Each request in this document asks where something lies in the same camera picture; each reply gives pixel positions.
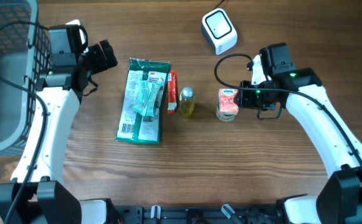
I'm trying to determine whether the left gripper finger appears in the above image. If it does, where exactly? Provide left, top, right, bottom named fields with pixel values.
left=87, top=44, right=108, bottom=74
left=99, top=40, right=118, bottom=70

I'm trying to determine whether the orange Kleenex tissue pack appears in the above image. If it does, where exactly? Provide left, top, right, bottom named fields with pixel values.
left=219, top=88, right=239, bottom=115

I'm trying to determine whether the green lid round container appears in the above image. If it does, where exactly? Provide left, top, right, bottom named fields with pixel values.
left=216, top=106, right=236, bottom=122

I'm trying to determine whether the mint green wipes pack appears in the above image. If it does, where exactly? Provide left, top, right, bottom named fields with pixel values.
left=133, top=80, right=162, bottom=117

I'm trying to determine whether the green 3M gloves package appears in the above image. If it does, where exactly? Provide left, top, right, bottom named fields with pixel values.
left=116, top=58, right=171, bottom=144

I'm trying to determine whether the yellow liquid bottle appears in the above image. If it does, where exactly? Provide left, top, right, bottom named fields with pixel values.
left=179, top=86, right=195, bottom=118

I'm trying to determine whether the red stick sachet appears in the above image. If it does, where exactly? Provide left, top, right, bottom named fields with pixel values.
left=167, top=71, right=177, bottom=113

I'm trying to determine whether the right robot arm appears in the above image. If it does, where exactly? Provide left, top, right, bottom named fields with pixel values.
left=239, top=43, right=362, bottom=223

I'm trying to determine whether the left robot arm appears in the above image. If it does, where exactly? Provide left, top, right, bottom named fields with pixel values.
left=0, top=23, right=120, bottom=223

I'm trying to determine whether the white barcode scanner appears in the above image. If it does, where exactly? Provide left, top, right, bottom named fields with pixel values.
left=201, top=8, right=238, bottom=55

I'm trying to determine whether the grey plastic mesh basket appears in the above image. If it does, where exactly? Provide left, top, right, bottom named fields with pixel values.
left=0, top=0, right=50, bottom=157

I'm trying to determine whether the black right camera cable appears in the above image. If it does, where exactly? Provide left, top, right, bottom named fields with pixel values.
left=214, top=53, right=362, bottom=218

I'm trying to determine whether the black camera cable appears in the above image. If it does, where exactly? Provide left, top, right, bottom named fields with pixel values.
left=0, top=20, right=51, bottom=224
left=214, top=53, right=362, bottom=218

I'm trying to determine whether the black left camera cable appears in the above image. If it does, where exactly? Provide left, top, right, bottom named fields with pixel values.
left=0, top=20, right=51, bottom=224

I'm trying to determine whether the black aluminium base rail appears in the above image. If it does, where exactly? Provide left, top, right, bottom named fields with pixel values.
left=80, top=198, right=322, bottom=224

